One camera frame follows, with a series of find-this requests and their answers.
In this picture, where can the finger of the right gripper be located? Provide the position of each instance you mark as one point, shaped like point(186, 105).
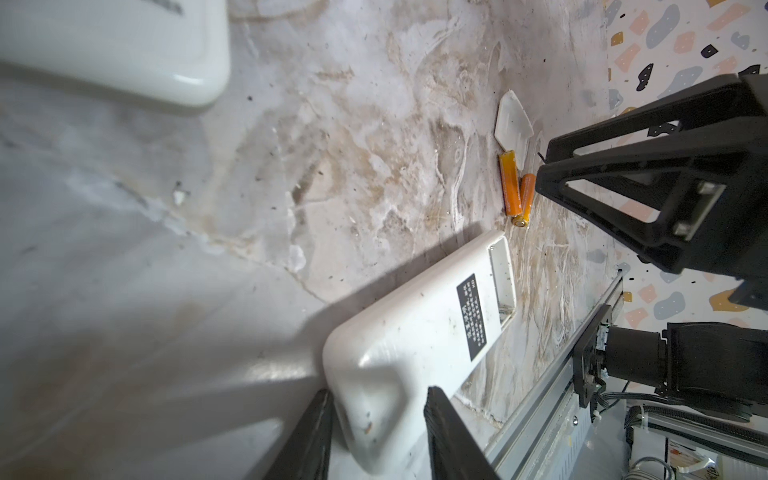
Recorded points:
point(681, 181)

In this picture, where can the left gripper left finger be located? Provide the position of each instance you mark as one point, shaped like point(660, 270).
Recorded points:
point(306, 454)

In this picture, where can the red and white remote control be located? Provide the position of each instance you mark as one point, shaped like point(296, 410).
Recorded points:
point(432, 331)

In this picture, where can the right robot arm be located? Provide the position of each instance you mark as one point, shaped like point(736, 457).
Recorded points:
point(716, 368)

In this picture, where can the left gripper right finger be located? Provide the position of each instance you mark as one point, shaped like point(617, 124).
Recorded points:
point(453, 452)

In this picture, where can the aluminium mounting rail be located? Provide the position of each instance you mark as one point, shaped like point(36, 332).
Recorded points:
point(544, 437)

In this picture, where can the orange AAA batteries pair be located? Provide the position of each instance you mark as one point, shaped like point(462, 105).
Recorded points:
point(518, 191)

